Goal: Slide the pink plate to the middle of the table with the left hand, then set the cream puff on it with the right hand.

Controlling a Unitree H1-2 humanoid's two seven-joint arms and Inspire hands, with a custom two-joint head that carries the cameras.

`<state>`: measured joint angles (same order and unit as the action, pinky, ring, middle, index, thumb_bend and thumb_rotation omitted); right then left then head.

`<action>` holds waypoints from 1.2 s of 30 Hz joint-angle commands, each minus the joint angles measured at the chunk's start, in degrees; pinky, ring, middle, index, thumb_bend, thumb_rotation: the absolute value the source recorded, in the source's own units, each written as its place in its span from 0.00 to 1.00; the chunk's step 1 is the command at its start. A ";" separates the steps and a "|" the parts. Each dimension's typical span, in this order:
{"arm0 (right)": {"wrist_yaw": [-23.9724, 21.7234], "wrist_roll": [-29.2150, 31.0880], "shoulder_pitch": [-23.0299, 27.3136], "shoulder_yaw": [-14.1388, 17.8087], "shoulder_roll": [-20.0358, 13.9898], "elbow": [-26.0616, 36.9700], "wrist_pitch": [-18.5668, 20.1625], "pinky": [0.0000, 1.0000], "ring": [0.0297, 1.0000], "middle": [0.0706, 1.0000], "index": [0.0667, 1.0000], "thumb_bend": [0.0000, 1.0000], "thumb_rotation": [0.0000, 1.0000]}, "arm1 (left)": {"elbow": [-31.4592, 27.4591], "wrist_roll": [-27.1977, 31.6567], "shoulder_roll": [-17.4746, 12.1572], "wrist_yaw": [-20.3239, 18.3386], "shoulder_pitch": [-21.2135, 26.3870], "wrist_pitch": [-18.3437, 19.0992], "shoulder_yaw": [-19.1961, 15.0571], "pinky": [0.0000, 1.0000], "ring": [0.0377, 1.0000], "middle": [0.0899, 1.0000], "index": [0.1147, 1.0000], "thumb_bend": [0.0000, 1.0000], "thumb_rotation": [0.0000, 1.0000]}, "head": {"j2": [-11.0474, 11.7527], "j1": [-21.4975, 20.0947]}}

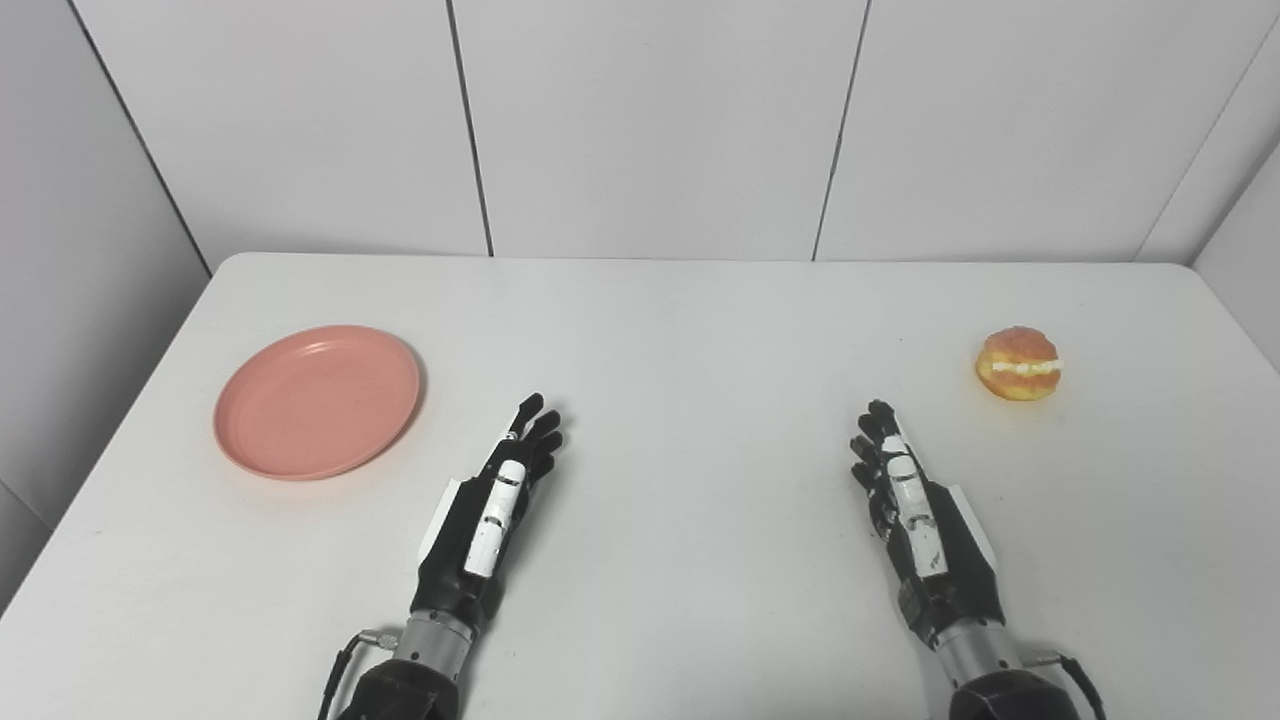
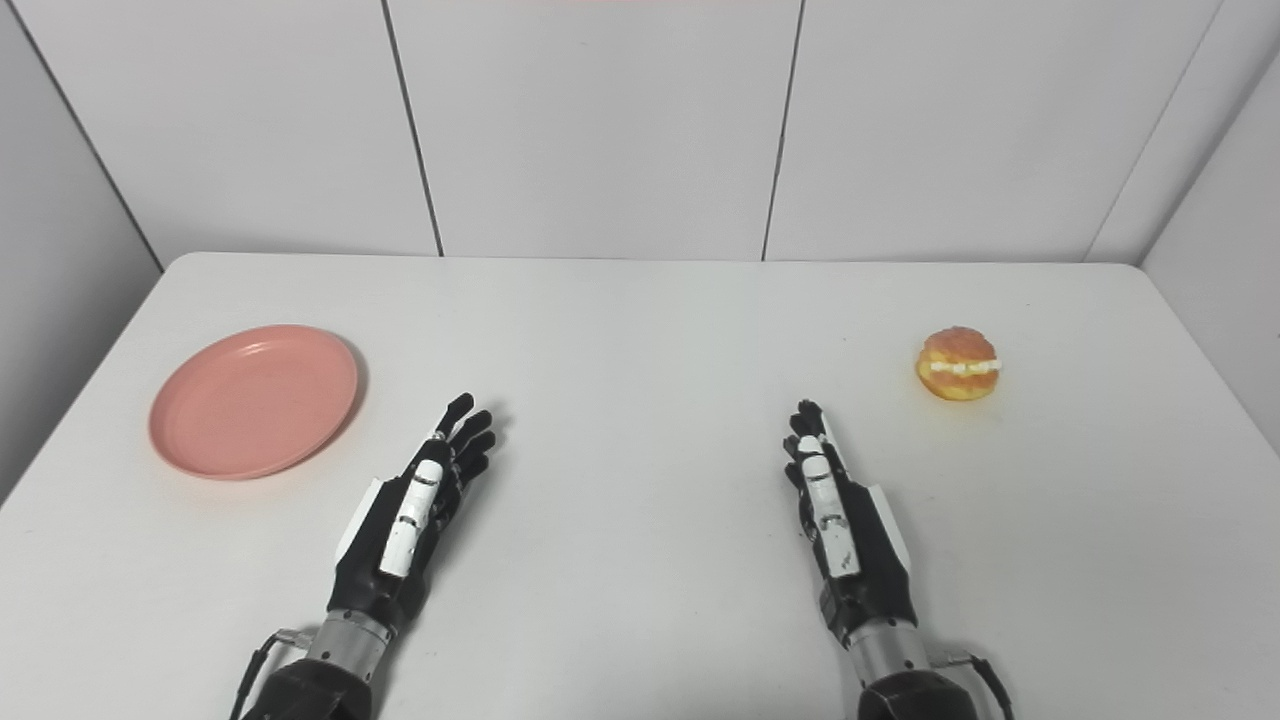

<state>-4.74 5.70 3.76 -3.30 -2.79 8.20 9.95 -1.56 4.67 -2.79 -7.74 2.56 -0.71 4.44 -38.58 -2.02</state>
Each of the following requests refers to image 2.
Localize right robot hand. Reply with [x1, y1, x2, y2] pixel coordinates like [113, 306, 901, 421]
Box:
[783, 400, 919, 647]

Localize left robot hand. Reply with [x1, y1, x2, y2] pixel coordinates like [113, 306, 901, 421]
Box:
[327, 393, 497, 635]

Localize pink round plate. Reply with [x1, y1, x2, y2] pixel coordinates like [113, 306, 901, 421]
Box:
[149, 324, 360, 482]

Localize cream puff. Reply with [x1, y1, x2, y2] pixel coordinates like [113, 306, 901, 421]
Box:
[915, 326, 1002, 403]

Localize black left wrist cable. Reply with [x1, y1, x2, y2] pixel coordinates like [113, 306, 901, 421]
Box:
[230, 628, 319, 720]

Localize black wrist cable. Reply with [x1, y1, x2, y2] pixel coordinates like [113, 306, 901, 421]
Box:
[230, 628, 319, 720]
[930, 650, 1015, 720]

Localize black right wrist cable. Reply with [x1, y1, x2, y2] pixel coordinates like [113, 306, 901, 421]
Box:
[930, 650, 1015, 720]

